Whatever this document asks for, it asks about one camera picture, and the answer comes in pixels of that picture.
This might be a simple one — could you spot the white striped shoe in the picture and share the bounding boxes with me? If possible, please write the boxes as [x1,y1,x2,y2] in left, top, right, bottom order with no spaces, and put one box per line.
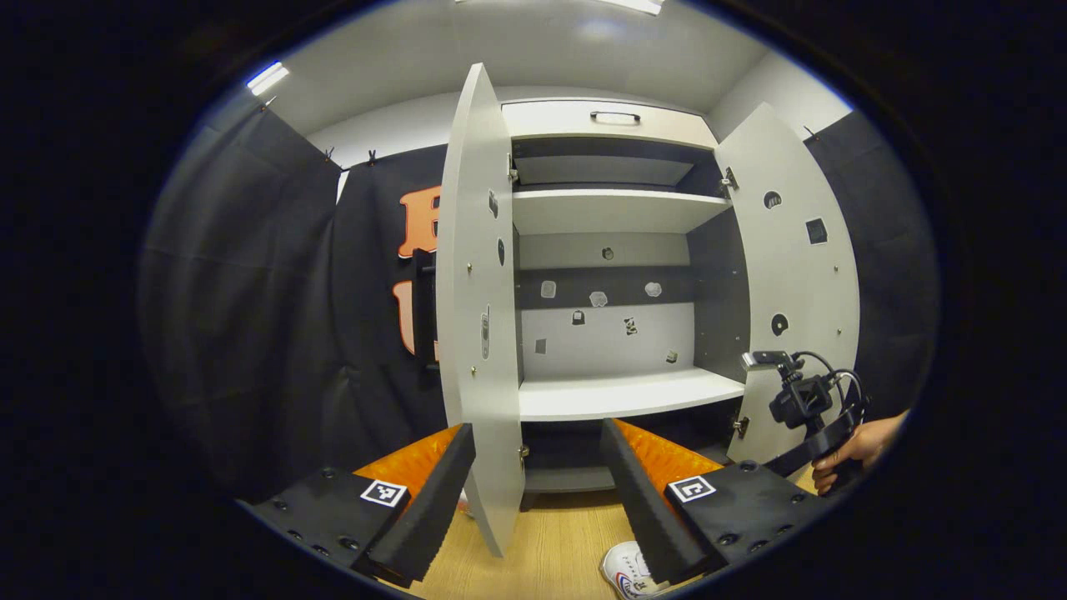
[600,540,668,599]

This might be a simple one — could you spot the white shoe cabinet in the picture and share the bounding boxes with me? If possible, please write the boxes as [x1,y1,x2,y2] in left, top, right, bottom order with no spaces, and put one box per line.
[500,100,751,511]

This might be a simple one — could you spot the black camera cable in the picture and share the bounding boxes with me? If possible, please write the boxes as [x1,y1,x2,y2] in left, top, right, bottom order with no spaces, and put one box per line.
[790,350,869,418]

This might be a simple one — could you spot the black backdrop cloth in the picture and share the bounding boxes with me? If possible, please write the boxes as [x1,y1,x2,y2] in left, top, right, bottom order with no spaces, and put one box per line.
[138,104,451,501]
[804,110,943,418]

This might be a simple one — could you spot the white cabinet drawer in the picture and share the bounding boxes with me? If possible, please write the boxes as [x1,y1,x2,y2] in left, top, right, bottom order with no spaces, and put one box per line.
[501,100,719,151]

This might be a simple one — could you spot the white shoe cabinet door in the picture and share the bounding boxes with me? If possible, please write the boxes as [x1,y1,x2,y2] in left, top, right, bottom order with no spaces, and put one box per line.
[436,63,528,558]
[714,102,861,468]

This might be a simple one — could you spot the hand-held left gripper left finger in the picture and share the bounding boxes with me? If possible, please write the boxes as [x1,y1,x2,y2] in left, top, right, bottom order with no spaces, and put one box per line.
[242,423,476,584]

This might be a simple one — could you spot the black door handle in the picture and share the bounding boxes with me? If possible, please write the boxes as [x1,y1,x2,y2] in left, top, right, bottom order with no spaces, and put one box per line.
[414,248,439,365]

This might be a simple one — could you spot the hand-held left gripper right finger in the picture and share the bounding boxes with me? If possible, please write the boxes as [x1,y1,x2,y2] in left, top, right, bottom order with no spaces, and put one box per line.
[600,418,834,584]

